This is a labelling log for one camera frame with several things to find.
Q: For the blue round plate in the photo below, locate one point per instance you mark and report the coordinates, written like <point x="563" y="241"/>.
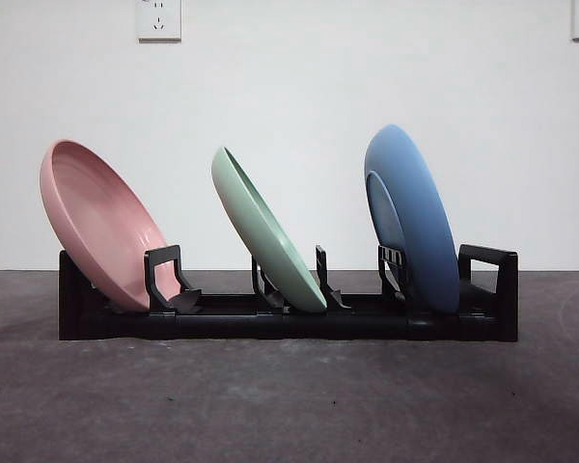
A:
<point x="427" y="217"/>

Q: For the black plastic dish rack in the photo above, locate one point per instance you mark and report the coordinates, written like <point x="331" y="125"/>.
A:
<point x="318" y="328"/>

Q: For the pink round plate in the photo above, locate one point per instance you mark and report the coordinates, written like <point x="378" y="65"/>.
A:
<point x="101" y="217"/>

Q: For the green round plate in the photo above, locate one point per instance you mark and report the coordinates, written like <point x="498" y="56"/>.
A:
<point x="253" y="229"/>

